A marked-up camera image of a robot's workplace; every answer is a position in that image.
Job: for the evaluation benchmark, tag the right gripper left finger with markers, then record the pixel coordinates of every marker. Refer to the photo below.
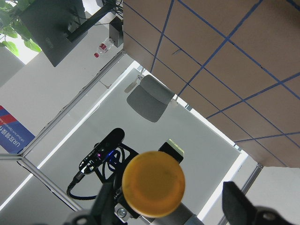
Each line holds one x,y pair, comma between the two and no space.
101,213

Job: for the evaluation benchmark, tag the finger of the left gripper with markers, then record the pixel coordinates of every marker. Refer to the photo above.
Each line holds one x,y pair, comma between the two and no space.
172,149

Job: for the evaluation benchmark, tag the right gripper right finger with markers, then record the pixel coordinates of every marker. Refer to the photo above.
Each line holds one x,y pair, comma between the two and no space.
238,210

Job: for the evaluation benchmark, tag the yellow push button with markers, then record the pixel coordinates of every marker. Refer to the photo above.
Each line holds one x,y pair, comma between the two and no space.
153,184

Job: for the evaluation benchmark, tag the grey office chair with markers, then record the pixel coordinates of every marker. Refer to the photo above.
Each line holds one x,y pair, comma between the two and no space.
150,98

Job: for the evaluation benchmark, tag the plastic water bottle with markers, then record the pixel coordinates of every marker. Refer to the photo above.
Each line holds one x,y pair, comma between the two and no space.
104,47

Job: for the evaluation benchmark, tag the black monitor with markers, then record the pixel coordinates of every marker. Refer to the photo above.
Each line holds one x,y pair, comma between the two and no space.
57,26

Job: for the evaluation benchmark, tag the black webcam on mount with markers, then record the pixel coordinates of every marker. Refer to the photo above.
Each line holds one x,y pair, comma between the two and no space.
107,160

